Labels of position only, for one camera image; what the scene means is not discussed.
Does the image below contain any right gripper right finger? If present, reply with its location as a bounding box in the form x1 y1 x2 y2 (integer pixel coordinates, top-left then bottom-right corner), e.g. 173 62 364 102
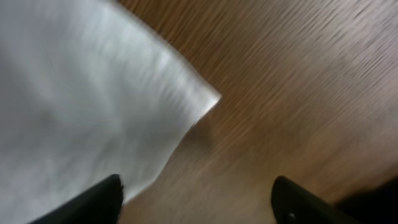
271 176 358 224

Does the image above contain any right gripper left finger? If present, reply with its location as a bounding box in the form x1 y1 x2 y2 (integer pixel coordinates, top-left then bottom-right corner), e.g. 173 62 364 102
32 174 124 224

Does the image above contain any white t-shirt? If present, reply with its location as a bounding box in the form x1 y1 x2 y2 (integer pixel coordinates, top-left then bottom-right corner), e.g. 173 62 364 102
1 0 220 223

